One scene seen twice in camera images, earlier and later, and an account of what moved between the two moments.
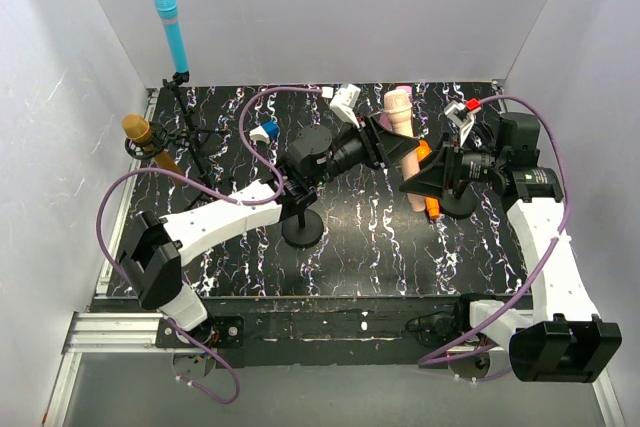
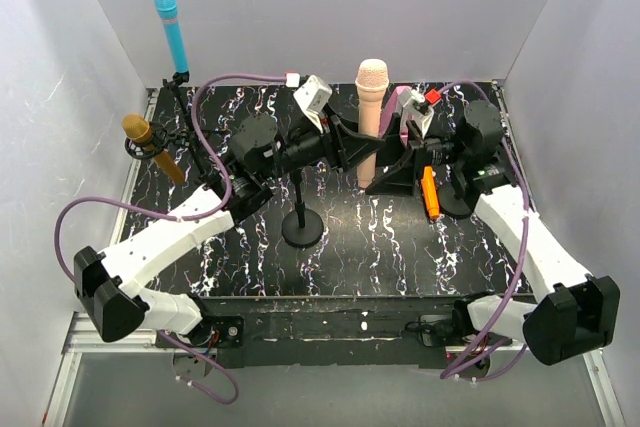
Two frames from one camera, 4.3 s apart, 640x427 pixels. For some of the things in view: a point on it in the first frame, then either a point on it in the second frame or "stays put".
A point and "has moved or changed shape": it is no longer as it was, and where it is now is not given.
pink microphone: [398, 104] has moved or changed shape
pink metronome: [397, 113] stays put
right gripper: [447, 173] -> [412, 157]
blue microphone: [165, 0] stays put
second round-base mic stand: [460, 202] stays put
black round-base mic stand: [304, 229] stays put
